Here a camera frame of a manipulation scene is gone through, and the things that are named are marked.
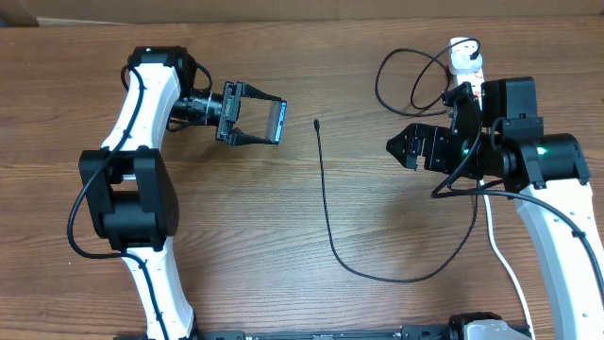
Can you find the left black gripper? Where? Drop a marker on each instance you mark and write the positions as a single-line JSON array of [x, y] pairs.
[[229, 110]]

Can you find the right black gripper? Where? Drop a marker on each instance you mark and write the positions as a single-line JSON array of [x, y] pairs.
[[414, 140]]

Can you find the blue Galaxy smartphone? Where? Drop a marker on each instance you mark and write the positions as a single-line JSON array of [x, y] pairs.
[[275, 121]]

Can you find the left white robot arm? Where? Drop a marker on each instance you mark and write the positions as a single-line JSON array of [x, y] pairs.
[[126, 185]]

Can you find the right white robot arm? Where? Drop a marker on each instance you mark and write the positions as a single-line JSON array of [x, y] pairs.
[[496, 146]]

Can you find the white charger plug adapter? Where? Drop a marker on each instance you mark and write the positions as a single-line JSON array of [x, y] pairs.
[[461, 61]]

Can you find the white power strip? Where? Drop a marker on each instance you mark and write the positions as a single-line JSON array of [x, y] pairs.
[[476, 79]]

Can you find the brown cardboard wall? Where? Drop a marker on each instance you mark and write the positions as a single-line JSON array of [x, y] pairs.
[[77, 12]]

